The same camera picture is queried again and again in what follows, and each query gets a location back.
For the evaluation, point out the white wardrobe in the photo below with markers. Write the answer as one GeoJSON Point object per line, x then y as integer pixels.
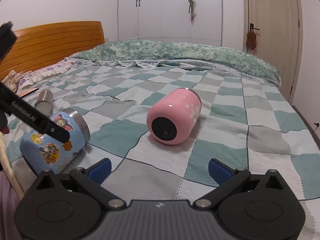
{"type": "Point", "coordinates": [169, 20]}

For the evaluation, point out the pink cup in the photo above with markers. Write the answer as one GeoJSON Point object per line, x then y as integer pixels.
{"type": "Point", "coordinates": [171, 120]}

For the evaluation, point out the green hanging ornament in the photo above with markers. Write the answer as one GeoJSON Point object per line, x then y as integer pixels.
{"type": "Point", "coordinates": [191, 10]}

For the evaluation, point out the floral ruffled pillow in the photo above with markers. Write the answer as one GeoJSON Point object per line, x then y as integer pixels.
{"type": "Point", "coordinates": [33, 77]}

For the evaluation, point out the stainless steel cup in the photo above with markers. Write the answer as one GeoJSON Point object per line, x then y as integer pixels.
{"type": "Point", "coordinates": [44, 103]}

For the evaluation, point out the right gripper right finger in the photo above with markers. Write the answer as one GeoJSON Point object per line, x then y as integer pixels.
{"type": "Point", "coordinates": [230, 182]}

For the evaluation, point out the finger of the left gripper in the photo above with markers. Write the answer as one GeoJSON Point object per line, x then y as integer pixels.
{"type": "Point", "coordinates": [55, 131]}

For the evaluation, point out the green floral quilt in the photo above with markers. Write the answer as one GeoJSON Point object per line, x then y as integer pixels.
{"type": "Point", "coordinates": [146, 52]}

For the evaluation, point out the orange wooden headboard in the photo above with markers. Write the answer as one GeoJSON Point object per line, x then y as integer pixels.
{"type": "Point", "coordinates": [43, 45]}

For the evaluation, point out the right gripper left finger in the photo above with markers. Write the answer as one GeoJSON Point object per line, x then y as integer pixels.
{"type": "Point", "coordinates": [88, 181]}

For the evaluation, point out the beige wooden door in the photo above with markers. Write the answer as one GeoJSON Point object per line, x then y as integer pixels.
{"type": "Point", "coordinates": [279, 30]}

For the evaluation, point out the blue cartoon sticker cup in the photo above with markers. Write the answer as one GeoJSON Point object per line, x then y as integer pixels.
{"type": "Point", "coordinates": [42, 152]}

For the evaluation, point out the person's left hand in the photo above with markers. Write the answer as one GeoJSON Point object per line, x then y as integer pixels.
{"type": "Point", "coordinates": [5, 130]}

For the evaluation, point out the checkered green bed sheet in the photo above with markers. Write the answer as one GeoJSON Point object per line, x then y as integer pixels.
{"type": "Point", "coordinates": [243, 123]}

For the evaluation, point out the pink book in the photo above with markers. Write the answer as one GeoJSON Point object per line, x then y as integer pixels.
{"type": "Point", "coordinates": [27, 92]}

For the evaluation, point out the brown plush toy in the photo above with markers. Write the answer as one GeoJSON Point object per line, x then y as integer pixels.
{"type": "Point", "coordinates": [251, 41]}

